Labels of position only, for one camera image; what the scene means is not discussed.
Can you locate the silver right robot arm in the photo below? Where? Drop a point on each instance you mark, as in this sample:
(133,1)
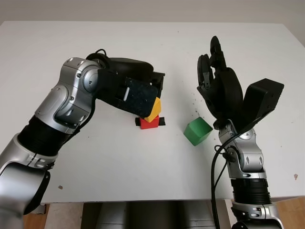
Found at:
(250,171)

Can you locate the black tape strip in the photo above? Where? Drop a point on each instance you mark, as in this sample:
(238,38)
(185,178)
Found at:
(162,121)

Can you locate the yellow block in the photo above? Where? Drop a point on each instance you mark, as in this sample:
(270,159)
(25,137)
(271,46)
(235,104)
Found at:
(156,109)

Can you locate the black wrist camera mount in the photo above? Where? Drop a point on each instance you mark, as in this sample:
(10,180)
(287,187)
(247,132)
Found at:
(133,95)
(264,97)

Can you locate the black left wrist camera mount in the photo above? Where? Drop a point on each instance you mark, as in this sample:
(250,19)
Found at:
(133,95)

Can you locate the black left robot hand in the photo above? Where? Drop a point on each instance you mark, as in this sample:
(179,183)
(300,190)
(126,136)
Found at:
(133,66)

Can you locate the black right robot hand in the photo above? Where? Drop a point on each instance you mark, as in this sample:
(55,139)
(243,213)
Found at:
(226,93)

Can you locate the green block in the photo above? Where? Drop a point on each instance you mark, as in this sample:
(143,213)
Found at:
(197,131)

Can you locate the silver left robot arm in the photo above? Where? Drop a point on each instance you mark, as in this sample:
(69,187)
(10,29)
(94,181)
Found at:
(59,107)

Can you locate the dark grey robot torso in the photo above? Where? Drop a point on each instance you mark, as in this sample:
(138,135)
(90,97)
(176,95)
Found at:
(152,215)

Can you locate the red block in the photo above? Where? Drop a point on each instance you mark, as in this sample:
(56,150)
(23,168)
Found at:
(149,124)

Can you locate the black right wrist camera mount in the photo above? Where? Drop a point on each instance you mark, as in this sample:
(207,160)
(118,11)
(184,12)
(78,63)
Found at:
(264,97)

